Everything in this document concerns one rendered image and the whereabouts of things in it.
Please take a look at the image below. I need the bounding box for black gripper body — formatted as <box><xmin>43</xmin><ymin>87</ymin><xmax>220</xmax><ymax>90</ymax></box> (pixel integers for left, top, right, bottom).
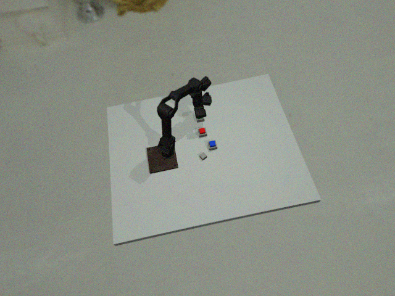
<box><xmin>193</xmin><ymin>98</ymin><xmax>206</xmax><ymax>118</ymax></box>

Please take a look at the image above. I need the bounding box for red button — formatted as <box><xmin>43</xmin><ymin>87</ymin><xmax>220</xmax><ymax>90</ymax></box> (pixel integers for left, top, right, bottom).
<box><xmin>198</xmin><ymin>128</ymin><xmax>207</xmax><ymax>138</ymax></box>

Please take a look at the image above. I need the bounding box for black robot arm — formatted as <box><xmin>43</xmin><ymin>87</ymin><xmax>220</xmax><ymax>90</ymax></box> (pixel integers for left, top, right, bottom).
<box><xmin>157</xmin><ymin>76</ymin><xmax>212</xmax><ymax>159</ymax></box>

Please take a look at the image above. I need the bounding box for blue button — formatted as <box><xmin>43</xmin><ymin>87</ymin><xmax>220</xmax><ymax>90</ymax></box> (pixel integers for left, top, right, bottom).
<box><xmin>208</xmin><ymin>140</ymin><xmax>217</xmax><ymax>150</ymax></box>

